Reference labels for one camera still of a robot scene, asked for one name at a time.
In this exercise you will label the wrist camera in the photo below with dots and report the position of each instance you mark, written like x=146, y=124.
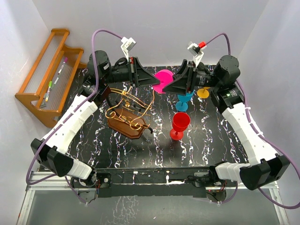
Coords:
x=127, y=45
x=197, y=51

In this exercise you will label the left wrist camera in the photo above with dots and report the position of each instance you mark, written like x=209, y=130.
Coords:
x=127, y=45

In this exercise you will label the red wine glass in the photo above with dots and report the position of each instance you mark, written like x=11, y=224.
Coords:
x=180, y=123

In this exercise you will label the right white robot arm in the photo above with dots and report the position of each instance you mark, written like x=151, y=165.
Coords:
x=264, y=165

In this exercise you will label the aluminium base frame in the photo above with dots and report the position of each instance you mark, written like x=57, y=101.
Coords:
x=148, y=196

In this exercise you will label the gold wire wine glass rack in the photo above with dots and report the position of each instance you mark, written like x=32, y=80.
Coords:
x=127, y=115

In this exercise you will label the wooden shelf rack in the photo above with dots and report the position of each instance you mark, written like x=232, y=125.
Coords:
x=45, y=69

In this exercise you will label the magenta wine glass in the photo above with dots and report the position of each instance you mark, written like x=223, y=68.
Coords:
x=165, y=77

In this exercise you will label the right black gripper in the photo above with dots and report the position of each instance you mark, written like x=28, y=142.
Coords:
x=185, y=78

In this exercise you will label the purple capped marker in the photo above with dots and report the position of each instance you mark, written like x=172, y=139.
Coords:
x=62, y=66

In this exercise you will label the orange yellow wine glass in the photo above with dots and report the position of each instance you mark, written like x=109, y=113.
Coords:
x=203, y=92

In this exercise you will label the green capped marker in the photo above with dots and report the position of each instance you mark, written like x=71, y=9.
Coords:
x=48, y=91

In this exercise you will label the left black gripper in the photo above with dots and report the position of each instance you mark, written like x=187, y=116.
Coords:
x=135, y=70

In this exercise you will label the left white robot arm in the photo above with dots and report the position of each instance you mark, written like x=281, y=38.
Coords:
x=51, y=150

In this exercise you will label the blue wine glass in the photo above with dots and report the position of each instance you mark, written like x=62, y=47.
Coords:
x=182, y=104

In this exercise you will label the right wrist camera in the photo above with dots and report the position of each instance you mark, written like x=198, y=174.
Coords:
x=197, y=51

